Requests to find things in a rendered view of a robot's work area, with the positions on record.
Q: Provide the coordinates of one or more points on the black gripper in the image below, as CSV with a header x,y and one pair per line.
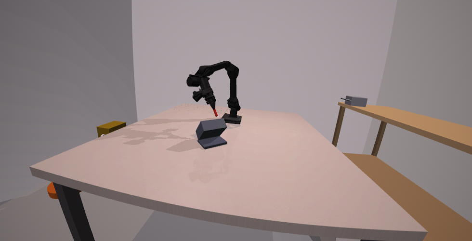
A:
x,y
207,93

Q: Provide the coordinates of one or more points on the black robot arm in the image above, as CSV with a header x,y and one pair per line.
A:
x,y
201,78

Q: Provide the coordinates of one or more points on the grey sloped panel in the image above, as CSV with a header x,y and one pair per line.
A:
x,y
209,131

